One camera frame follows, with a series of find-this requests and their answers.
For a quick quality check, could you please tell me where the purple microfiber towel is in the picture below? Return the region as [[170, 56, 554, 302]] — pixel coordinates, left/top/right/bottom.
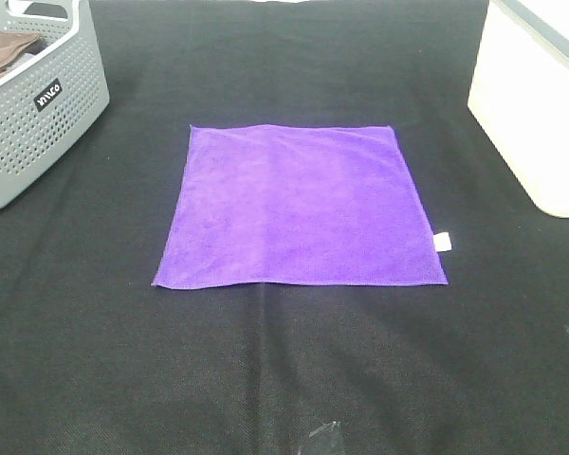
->
[[153, 124, 448, 290]]

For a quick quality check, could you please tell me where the clear tape piece front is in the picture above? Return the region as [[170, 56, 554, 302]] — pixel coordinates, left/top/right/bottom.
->
[[298, 421, 344, 455]]

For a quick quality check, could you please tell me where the black table cloth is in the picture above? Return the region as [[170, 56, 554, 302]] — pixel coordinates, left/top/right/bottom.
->
[[0, 1, 569, 454]]

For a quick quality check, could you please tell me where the grey perforated plastic basket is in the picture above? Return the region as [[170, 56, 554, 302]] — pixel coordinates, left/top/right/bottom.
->
[[0, 1, 110, 209]]

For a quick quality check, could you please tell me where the white plastic bin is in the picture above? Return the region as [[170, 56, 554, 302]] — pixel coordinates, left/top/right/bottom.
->
[[468, 1, 569, 218]]

